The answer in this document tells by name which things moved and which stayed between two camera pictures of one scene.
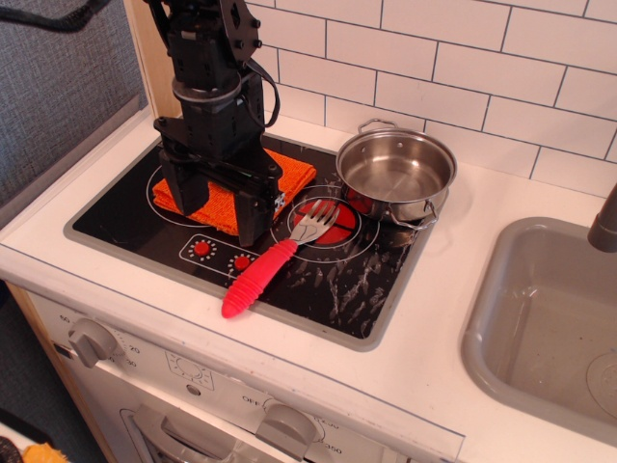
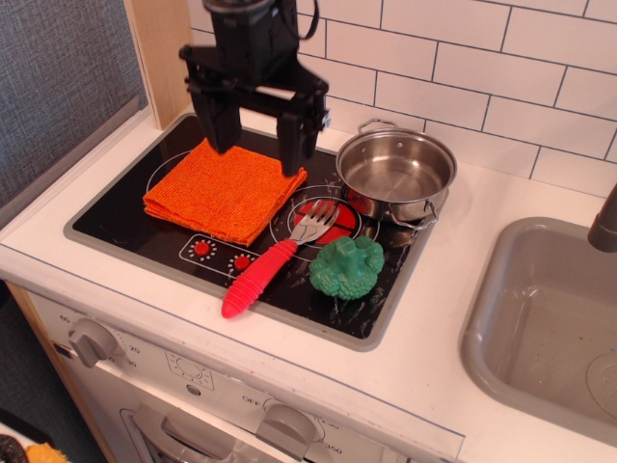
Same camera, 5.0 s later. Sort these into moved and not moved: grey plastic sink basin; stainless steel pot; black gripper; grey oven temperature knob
Moved: black gripper
Not moved: grey oven temperature knob; grey plastic sink basin; stainless steel pot
